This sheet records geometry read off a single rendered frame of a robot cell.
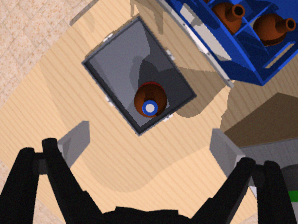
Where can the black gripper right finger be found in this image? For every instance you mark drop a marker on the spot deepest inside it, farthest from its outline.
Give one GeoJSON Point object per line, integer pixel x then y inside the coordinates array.
{"type": "Point", "coordinates": [273, 202]}

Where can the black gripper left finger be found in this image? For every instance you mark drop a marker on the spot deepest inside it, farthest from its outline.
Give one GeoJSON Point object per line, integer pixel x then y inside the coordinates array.
{"type": "Point", "coordinates": [17, 199]}

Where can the blue plastic bottle crate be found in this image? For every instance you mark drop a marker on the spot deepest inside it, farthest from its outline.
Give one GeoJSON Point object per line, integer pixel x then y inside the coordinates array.
{"type": "Point", "coordinates": [236, 60]}

